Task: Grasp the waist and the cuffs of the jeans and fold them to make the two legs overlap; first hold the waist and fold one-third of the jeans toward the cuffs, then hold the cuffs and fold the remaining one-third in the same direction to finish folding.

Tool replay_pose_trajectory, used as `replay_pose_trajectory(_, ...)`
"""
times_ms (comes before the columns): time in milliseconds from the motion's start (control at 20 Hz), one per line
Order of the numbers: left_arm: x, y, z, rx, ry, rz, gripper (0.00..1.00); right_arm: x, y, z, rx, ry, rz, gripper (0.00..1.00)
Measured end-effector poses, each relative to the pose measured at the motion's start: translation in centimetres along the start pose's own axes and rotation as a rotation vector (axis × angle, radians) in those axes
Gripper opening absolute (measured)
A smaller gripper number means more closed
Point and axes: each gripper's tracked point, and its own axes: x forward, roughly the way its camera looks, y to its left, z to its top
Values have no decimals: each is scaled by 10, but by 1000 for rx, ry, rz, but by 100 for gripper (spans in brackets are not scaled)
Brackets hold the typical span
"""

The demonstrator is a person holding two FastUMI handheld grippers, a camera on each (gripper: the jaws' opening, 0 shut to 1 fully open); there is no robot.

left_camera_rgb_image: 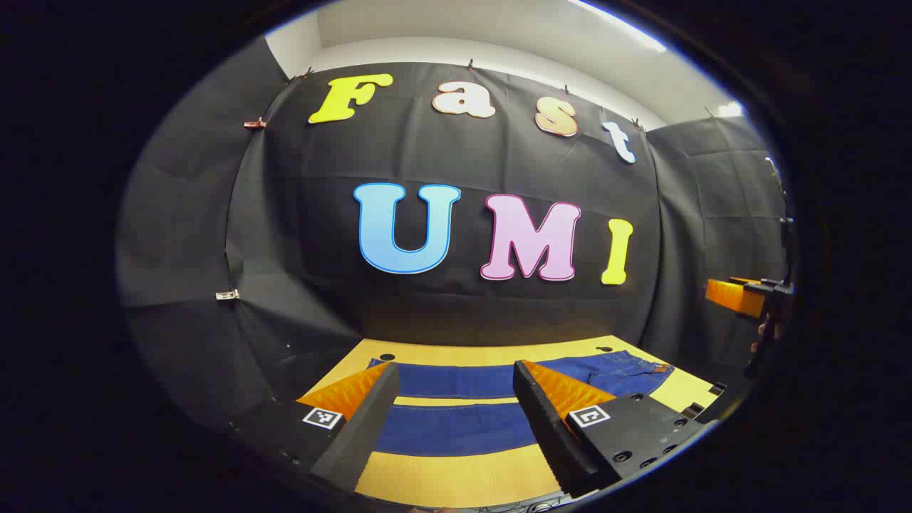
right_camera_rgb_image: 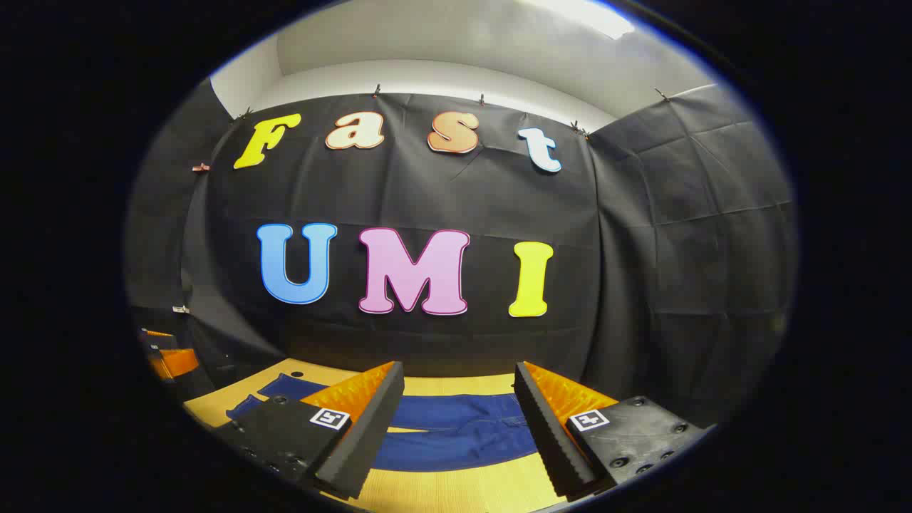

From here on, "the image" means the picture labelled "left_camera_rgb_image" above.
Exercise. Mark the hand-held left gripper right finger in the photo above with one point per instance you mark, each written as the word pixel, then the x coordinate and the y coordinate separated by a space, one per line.
pixel 548 434

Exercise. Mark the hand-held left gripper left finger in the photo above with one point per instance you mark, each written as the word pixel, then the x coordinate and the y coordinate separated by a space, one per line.
pixel 363 427

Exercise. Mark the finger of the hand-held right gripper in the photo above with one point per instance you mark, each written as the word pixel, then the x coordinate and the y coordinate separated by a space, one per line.
pixel 734 296

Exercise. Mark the copper cloth clip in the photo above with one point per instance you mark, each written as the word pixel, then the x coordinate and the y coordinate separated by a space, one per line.
pixel 254 123

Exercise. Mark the black backdrop cloth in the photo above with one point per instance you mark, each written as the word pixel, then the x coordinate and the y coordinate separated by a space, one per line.
pixel 427 157

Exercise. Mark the blue jeans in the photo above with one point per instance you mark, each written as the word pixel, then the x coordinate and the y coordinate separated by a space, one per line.
pixel 456 427

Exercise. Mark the small ceiling light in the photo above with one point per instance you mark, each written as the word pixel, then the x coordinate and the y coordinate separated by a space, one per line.
pixel 730 109

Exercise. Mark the white cloth clip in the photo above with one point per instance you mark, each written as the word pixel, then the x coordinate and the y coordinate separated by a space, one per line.
pixel 227 294

